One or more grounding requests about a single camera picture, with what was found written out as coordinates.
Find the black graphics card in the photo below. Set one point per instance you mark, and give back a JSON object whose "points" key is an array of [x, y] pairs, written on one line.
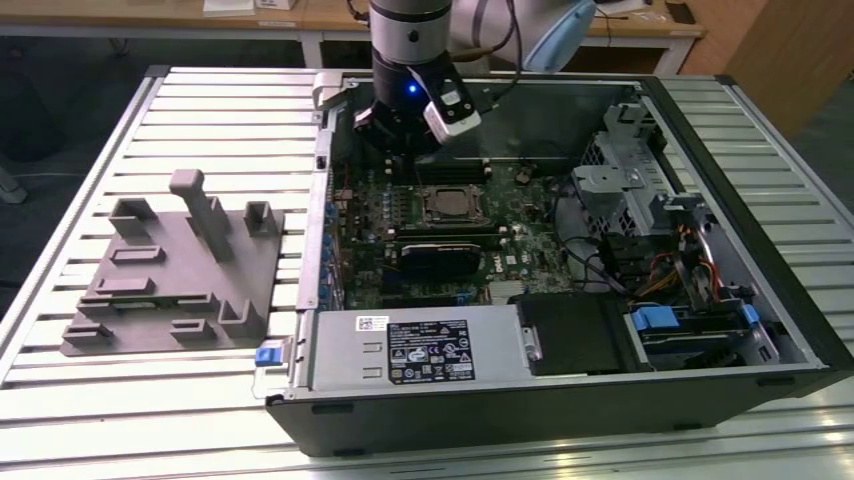
{"points": [[440, 260]]}

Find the grey chair foot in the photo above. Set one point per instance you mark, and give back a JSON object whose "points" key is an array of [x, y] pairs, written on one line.
{"points": [[9, 192]]}

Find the grey parts rack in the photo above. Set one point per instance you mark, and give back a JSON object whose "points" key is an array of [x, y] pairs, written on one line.
{"points": [[187, 280]]}

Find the wooden desk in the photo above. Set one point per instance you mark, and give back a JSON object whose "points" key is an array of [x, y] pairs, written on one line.
{"points": [[133, 19]]}

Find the green motherboard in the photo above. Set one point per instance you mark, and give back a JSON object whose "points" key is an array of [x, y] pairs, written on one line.
{"points": [[533, 250]]}

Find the grey corner bracket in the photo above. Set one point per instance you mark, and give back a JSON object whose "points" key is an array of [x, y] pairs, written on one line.
{"points": [[324, 90]]}

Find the black RAM stick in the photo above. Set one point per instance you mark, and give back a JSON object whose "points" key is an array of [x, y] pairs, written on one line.
{"points": [[447, 230], [447, 240]]}

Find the grey power supply unit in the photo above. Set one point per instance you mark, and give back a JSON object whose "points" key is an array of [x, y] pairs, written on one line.
{"points": [[347, 360]]}

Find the black PC case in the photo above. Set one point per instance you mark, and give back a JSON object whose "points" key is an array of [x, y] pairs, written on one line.
{"points": [[533, 415]]}

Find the black phone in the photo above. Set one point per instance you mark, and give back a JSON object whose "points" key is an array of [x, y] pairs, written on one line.
{"points": [[680, 12]]}

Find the wooden cabinet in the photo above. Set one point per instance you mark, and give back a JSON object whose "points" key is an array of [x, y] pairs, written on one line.
{"points": [[787, 60]]}

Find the silver CPU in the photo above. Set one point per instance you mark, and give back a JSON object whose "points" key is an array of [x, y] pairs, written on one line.
{"points": [[455, 205]]}

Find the silver drive cage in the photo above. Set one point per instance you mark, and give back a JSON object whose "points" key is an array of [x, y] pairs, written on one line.
{"points": [[600, 185]]}

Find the blue case latch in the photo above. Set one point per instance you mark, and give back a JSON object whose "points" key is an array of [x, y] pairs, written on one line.
{"points": [[268, 355]]}

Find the CPU socket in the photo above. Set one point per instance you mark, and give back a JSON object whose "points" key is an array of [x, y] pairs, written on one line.
{"points": [[424, 222]]}

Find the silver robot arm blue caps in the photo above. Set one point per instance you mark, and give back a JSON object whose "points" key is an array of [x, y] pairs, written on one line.
{"points": [[407, 30]]}

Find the small silver heat sink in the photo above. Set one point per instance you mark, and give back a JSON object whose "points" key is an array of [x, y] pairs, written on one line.
{"points": [[507, 292]]}

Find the black plastic shroud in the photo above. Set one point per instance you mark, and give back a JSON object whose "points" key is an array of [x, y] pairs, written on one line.
{"points": [[574, 335]]}

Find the blue disk carrier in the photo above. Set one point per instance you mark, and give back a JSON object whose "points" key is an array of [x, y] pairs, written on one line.
{"points": [[650, 319]]}

